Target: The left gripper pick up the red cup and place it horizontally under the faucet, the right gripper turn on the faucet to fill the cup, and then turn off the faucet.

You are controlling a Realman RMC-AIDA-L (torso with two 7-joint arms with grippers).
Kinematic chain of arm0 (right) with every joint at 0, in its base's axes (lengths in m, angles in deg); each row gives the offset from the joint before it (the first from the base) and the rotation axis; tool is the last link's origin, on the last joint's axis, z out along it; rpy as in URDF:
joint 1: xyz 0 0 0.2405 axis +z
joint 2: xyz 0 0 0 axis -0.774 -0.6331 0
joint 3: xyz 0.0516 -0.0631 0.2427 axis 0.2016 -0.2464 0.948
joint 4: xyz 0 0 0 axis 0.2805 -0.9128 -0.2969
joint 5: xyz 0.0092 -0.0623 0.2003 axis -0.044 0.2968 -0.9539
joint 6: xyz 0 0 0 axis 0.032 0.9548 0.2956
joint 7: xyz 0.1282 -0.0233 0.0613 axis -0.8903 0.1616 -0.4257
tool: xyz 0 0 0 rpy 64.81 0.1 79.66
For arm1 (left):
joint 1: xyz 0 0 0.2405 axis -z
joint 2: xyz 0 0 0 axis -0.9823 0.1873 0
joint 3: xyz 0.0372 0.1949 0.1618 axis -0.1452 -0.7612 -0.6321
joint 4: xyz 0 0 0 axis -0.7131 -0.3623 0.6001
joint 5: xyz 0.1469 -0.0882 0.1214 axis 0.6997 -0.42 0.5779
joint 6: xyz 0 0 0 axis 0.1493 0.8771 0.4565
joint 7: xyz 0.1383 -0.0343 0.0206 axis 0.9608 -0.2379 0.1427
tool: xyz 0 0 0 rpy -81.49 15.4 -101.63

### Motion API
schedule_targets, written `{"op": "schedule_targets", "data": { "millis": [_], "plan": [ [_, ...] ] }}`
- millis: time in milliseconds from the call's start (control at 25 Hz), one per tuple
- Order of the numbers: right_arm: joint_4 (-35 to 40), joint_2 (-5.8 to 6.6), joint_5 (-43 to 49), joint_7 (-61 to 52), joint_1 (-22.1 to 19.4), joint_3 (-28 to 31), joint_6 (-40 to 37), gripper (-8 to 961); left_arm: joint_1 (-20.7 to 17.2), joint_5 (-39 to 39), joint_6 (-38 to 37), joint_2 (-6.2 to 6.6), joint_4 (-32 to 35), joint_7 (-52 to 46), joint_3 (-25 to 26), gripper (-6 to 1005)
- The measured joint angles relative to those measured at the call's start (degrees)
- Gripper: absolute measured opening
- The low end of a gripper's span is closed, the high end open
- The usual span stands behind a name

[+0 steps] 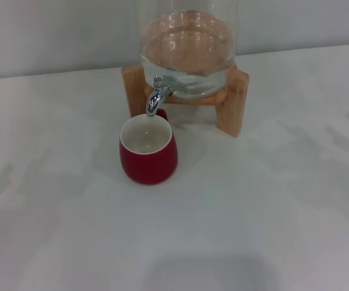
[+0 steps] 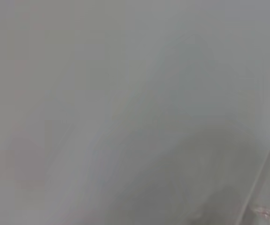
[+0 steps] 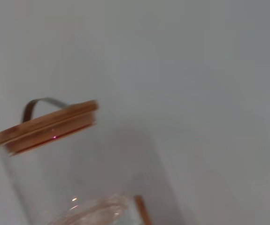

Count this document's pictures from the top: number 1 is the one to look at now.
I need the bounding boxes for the red ceramic cup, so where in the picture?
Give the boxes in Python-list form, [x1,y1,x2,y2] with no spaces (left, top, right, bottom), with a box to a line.
[119,108,180,186]

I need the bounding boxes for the silver metal faucet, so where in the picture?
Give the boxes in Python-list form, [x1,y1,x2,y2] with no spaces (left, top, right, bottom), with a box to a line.
[146,75,190,118]

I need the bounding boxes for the wooden dispenser stand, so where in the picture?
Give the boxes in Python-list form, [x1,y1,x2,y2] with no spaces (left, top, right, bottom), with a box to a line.
[121,62,250,139]

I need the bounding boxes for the glass water dispenser jar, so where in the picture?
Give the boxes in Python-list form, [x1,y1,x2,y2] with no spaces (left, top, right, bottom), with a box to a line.
[137,0,239,99]

